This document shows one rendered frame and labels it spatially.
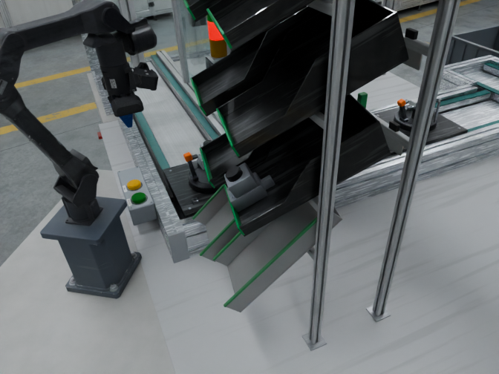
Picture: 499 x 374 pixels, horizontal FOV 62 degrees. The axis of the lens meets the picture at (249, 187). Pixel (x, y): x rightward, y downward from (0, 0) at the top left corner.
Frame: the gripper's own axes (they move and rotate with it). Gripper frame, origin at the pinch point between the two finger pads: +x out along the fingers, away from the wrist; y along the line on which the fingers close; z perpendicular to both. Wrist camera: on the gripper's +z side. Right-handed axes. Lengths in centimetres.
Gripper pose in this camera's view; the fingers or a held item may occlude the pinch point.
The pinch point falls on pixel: (126, 113)
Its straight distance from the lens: 101.9
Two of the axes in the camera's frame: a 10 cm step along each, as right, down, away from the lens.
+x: 0.5, 7.9, 6.1
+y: -4.0, -5.4, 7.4
